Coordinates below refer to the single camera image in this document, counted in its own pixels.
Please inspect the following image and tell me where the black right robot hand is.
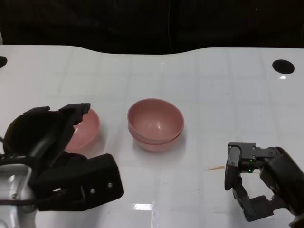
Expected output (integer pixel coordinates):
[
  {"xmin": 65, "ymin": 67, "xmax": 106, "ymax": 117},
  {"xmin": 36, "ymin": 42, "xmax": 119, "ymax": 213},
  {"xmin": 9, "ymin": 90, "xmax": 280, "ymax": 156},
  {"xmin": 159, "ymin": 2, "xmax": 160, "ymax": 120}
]
[{"xmin": 224, "ymin": 142, "xmax": 304, "ymax": 223}]

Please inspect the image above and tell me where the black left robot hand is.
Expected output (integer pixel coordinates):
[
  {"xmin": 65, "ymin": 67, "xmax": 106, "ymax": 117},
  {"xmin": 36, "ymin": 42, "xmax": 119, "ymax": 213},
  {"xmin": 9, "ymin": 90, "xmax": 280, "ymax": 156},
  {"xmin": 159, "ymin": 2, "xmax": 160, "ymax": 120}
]
[{"xmin": 3, "ymin": 102, "xmax": 92, "ymax": 184}]

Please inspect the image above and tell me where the pink plastic bowl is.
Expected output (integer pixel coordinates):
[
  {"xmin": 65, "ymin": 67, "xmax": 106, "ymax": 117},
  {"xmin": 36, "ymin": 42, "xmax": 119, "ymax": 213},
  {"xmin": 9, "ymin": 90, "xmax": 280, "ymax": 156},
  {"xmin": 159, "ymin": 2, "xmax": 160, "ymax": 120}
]
[
  {"xmin": 127, "ymin": 98, "xmax": 185, "ymax": 144},
  {"xmin": 128, "ymin": 127, "xmax": 185, "ymax": 153},
  {"xmin": 63, "ymin": 108, "xmax": 101, "ymax": 152}
]

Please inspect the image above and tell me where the black backdrop cloth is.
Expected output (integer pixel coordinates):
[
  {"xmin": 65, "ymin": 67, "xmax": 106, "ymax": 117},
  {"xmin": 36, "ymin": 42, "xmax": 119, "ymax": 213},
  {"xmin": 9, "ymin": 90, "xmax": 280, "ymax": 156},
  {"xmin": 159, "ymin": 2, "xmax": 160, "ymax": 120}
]
[{"xmin": 0, "ymin": 0, "xmax": 304, "ymax": 55}]

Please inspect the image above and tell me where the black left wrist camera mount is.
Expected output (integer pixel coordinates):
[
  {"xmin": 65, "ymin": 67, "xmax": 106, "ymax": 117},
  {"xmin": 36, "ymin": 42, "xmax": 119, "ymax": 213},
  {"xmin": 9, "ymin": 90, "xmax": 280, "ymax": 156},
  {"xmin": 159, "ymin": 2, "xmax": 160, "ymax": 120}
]
[{"xmin": 30, "ymin": 153, "xmax": 124, "ymax": 212}]

